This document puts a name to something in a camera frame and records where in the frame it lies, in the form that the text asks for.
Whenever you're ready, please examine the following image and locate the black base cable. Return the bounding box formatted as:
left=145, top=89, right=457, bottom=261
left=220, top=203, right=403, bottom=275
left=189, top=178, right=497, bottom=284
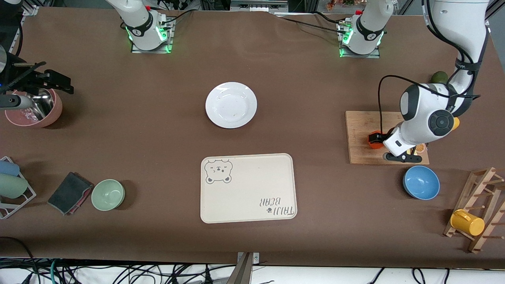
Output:
left=276, top=12, right=347, bottom=33
left=160, top=9, right=195, bottom=26

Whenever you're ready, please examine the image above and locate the cream tray with bear print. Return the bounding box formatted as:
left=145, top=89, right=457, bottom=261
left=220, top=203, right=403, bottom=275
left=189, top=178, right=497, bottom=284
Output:
left=200, top=153, right=297, bottom=224

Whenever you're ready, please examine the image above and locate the metal scoop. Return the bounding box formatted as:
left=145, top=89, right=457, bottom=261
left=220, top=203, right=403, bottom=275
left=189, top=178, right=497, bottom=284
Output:
left=24, top=92, right=54, bottom=121

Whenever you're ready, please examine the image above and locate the black floor cable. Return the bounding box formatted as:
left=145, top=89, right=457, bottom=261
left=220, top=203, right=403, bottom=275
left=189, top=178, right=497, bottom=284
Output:
left=0, top=236, right=40, bottom=284

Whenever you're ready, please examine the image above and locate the dark grey folded cloth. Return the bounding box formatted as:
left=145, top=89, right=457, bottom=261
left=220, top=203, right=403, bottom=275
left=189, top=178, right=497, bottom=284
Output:
left=47, top=172, right=94, bottom=216

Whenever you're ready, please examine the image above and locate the green cup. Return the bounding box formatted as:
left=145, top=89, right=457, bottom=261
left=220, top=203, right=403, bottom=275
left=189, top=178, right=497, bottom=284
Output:
left=0, top=174, right=29, bottom=199

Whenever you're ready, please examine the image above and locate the white round plate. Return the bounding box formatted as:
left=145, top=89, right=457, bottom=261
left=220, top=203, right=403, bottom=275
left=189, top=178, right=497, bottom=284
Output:
left=205, top=82, right=258, bottom=129

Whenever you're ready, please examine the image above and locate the yellow mug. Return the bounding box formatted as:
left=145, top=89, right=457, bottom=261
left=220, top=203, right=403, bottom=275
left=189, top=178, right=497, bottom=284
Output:
left=450, top=209, right=485, bottom=236

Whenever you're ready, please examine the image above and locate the pink bowl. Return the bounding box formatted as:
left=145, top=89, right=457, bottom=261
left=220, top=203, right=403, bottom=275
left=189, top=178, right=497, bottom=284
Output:
left=5, top=89, right=63, bottom=129

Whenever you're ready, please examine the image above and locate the blue cup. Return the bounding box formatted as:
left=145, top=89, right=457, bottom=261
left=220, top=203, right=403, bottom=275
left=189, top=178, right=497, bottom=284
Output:
left=0, top=160, right=20, bottom=177

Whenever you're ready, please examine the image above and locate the grey metal box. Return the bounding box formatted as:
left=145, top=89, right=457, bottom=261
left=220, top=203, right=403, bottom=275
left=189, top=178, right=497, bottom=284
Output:
left=230, top=0, right=290, bottom=12

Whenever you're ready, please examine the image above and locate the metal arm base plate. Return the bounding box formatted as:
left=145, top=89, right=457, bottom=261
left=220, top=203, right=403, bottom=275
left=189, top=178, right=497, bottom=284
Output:
left=339, top=20, right=381, bottom=59
left=130, top=18, right=174, bottom=54

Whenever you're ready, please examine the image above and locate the wooden mug rack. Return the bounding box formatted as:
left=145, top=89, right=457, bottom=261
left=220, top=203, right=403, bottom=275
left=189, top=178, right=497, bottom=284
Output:
left=443, top=166, right=505, bottom=254

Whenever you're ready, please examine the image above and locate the metal table bracket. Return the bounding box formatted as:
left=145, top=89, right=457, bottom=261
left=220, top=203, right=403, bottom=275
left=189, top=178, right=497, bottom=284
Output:
left=231, top=252, right=260, bottom=284

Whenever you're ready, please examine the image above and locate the orange fruit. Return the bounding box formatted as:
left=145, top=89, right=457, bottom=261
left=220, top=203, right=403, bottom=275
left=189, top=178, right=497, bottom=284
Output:
left=368, top=130, right=386, bottom=150

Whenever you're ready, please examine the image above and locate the pale green bowl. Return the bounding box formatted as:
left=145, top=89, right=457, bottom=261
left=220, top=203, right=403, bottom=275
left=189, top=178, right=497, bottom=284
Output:
left=91, top=179, right=125, bottom=211

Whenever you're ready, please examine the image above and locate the white wire cup rack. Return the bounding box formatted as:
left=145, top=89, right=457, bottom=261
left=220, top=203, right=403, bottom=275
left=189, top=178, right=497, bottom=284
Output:
left=0, top=156, right=37, bottom=220

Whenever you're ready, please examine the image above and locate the wooden cutting board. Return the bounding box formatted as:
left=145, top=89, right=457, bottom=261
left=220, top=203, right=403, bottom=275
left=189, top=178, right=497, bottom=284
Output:
left=345, top=110, right=430, bottom=165

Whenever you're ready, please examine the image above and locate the blue bowl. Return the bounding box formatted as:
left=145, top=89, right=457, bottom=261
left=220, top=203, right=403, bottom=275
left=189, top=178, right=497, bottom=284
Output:
left=402, top=165, right=441, bottom=200

